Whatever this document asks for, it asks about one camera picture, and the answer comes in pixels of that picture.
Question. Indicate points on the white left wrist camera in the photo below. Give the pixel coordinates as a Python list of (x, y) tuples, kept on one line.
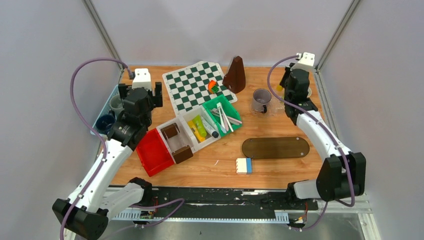
[(142, 79)]

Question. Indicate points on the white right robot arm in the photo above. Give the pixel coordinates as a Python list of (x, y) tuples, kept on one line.
[(342, 174)]

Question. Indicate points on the grey mug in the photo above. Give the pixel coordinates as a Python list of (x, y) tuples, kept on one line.
[(116, 104)]

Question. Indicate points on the green toy block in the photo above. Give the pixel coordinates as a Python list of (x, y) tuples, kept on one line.
[(215, 89)]

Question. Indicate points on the green plastic bin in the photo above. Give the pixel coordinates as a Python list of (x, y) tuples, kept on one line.
[(227, 108)]

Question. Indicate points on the white toothbrush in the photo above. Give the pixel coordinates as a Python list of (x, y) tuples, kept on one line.
[(223, 119)]

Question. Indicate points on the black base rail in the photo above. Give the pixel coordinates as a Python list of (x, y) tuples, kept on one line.
[(224, 203)]

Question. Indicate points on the purple mug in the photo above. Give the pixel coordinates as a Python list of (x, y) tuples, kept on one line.
[(261, 95)]

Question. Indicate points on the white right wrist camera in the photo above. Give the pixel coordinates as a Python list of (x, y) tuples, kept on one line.
[(305, 61)]

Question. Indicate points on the brown wooden block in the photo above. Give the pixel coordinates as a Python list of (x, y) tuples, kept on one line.
[(182, 154), (170, 131)]

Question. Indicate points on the brown wooden metronome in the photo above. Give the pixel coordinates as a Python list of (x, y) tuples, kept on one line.
[(235, 77)]

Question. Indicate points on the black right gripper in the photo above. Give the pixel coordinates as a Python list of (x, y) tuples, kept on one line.
[(286, 73)]

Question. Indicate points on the dark blue mug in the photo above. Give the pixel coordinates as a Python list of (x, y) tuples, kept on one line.
[(104, 123)]

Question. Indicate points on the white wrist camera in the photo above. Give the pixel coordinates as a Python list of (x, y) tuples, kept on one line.
[(142, 79), (305, 61)]

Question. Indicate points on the green toothpaste tube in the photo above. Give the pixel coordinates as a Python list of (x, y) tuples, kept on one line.
[(199, 125)]

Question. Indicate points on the white toothpaste tube black cap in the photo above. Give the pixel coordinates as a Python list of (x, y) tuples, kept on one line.
[(209, 128)]

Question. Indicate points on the green white chessboard mat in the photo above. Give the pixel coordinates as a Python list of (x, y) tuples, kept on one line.
[(188, 87)]

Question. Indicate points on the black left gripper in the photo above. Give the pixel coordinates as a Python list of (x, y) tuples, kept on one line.
[(155, 100)]

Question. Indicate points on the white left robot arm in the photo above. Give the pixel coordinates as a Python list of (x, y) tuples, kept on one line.
[(85, 211)]

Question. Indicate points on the white plastic bin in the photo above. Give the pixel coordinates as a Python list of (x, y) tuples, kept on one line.
[(176, 142)]

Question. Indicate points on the red plastic bin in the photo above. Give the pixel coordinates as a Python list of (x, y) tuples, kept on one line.
[(153, 153)]

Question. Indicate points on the light blue perforated basket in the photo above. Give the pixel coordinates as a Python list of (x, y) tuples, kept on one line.
[(106, 108)]

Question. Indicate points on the orange toy block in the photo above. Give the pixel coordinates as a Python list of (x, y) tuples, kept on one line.
[(211, 84)]

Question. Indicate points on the white blue toy brick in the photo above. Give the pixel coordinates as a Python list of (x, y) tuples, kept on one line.
[(244, 166)]

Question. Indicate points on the cream mug yellow handle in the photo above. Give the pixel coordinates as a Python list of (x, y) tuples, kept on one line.
[(309, 92)]

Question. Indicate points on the dark wooden oval tray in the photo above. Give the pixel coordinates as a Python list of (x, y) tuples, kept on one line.
[(275, 147)]

